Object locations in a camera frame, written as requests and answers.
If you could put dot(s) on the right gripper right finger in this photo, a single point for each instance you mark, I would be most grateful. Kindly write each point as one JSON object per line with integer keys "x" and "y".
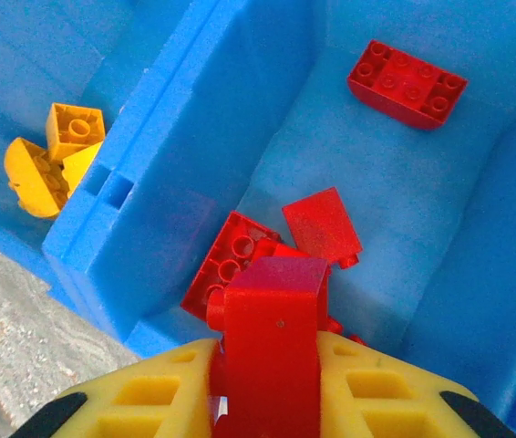
{"x": 376, "y": 392}

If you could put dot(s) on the blue three-compartment plastic bin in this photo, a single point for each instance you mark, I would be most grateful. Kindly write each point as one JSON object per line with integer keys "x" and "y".
{"x": 376, "y": 182}

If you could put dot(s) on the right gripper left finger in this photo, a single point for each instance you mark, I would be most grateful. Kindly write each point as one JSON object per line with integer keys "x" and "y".
{"x": 157, "y": 388}

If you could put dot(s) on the yellow curved lego brick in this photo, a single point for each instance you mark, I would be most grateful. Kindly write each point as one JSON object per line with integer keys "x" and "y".
{"x": 25, "y": 173}

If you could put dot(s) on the red curved lego brick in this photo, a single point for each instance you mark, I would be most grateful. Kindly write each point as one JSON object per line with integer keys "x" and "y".
{"x": 404, "y": 82}

